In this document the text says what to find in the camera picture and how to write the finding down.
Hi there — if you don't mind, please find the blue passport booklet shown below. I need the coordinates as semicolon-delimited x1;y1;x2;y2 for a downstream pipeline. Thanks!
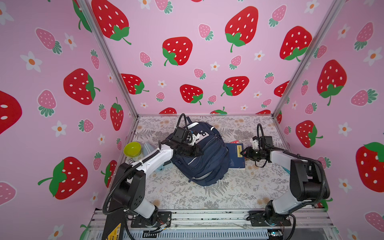
226;143;246;169

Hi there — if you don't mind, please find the navy blue student backpack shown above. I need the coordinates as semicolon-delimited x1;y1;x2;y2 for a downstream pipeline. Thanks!
171;117;231;187

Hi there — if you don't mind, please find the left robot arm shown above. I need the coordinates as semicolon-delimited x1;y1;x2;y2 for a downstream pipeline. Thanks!
103;114;203;220

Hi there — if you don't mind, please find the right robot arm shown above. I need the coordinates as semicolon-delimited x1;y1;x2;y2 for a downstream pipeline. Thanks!
241;124;330;226

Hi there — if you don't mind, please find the teal pen case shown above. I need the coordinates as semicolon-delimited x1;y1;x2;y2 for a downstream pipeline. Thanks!
282;167;291;175

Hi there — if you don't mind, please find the green lid clear jar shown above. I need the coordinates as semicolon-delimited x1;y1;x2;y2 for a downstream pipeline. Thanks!
124;142;142;162

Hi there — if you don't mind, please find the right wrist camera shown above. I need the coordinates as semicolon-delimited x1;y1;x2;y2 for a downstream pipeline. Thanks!
252;136;261;150

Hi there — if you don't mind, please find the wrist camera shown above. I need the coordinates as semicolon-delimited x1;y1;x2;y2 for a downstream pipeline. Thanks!
189;134;202;146
252;136;261;150

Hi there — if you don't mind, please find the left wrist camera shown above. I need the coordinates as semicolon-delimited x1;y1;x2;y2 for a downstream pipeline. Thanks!
189;134;202;146

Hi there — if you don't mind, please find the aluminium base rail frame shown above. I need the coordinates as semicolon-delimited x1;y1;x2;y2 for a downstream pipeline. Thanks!
84;209;342;240

